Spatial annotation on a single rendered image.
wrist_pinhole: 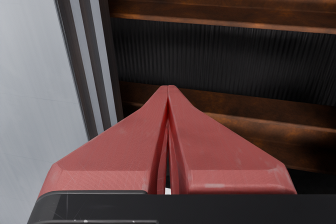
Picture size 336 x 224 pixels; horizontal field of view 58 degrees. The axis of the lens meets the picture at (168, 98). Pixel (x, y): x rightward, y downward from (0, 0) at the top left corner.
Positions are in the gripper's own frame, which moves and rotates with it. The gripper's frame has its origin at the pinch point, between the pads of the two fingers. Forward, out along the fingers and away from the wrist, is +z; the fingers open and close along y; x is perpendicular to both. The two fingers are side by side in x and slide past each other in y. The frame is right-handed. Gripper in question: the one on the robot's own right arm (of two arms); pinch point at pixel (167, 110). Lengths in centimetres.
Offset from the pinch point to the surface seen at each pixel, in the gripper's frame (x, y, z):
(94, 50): 3.5, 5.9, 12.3
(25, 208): 25.2, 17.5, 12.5
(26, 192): 21.5, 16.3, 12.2
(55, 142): 12.2, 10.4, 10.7
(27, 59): 3.5, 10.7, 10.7
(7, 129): 11.6, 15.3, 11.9
